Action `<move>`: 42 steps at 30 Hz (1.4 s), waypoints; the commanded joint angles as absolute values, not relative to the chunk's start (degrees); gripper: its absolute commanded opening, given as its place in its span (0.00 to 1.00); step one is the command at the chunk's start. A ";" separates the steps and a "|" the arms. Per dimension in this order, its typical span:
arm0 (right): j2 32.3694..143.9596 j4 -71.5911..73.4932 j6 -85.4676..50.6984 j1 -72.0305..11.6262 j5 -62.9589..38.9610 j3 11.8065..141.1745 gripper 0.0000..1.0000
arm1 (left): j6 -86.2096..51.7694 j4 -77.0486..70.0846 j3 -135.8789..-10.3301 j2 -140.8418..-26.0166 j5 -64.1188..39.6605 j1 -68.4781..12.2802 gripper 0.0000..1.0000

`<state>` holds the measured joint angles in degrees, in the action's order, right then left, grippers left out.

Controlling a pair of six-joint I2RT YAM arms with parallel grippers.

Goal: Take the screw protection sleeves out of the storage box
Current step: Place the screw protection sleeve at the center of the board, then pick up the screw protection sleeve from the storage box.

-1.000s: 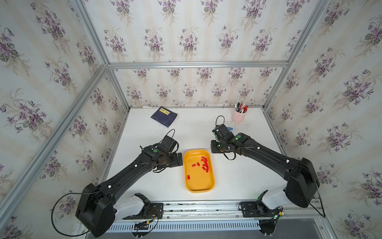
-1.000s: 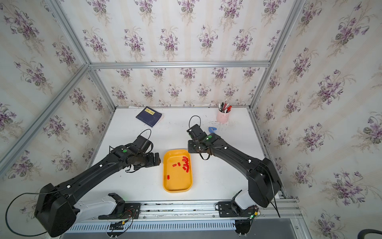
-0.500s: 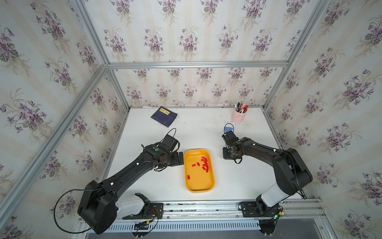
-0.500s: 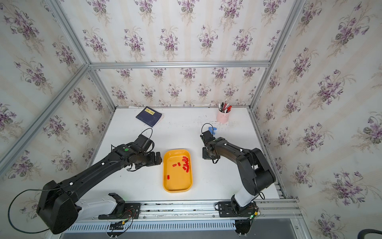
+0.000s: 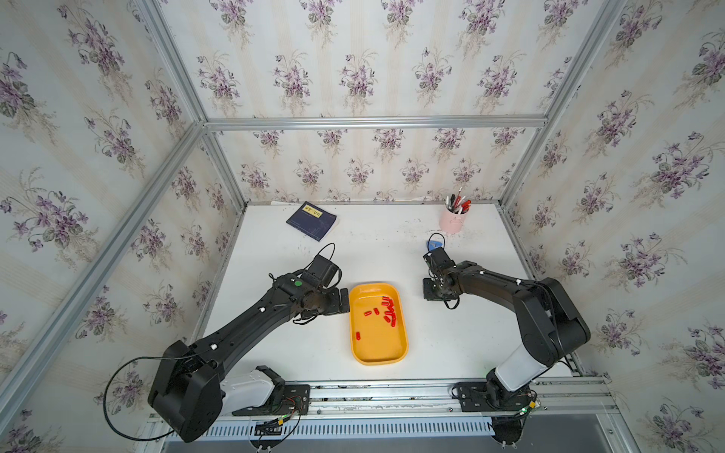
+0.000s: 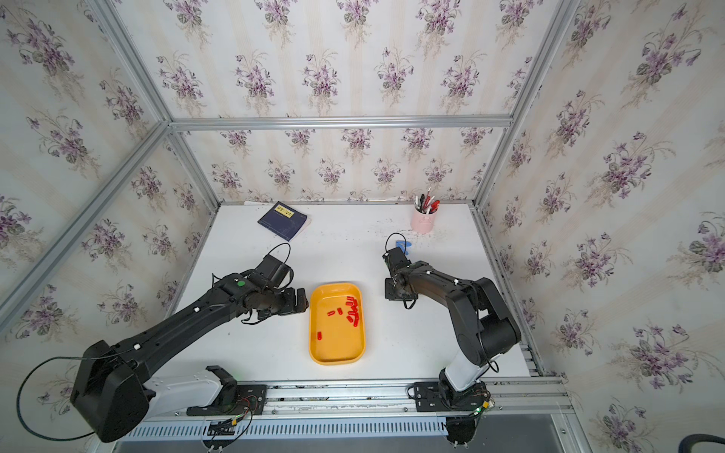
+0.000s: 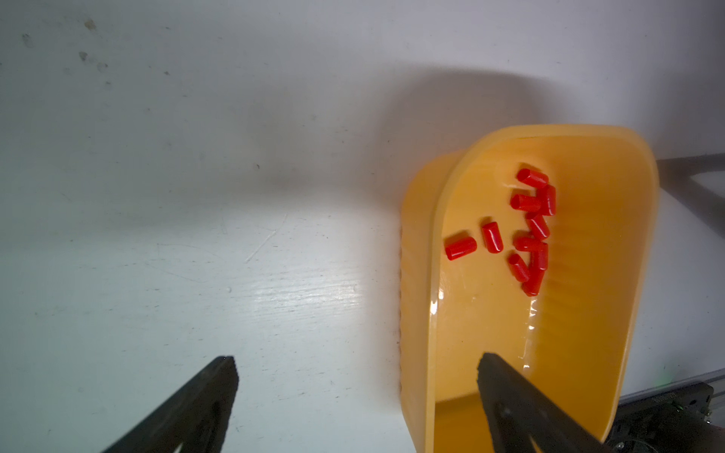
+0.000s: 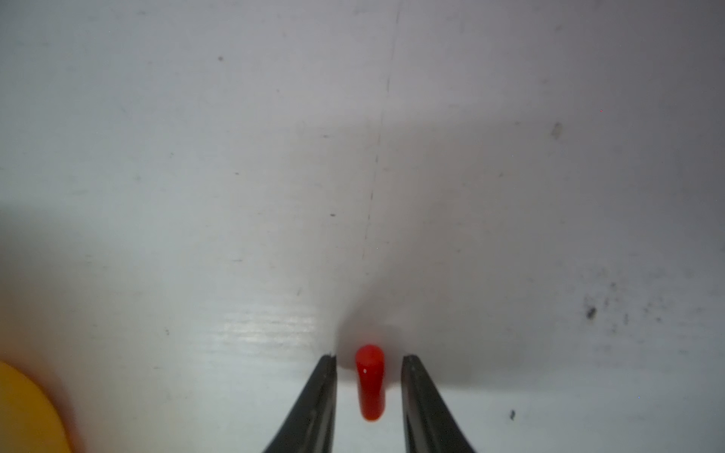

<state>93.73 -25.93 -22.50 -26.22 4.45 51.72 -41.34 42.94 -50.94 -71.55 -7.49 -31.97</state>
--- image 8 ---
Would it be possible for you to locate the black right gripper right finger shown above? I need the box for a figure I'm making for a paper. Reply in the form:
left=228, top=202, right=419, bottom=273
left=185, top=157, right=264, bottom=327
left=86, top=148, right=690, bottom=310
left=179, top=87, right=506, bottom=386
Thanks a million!
left=400, top=355, right=475, bottom=453

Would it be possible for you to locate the red screw protection sleeve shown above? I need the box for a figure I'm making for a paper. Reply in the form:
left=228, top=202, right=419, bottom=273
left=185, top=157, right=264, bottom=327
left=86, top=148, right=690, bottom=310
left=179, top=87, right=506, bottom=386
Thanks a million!
left=355, top=345, right=385, bottom=422

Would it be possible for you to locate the yellow plastic storage tray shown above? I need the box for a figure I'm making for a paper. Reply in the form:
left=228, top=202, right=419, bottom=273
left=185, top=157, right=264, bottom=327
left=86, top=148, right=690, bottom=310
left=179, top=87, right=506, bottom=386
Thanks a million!
left=1, top=362, right=72, bottom=453

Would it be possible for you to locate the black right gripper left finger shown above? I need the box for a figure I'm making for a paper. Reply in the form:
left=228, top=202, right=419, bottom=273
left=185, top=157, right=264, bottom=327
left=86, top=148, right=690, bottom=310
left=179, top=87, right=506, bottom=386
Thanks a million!
left=264, top=355, right=337, bottom=453

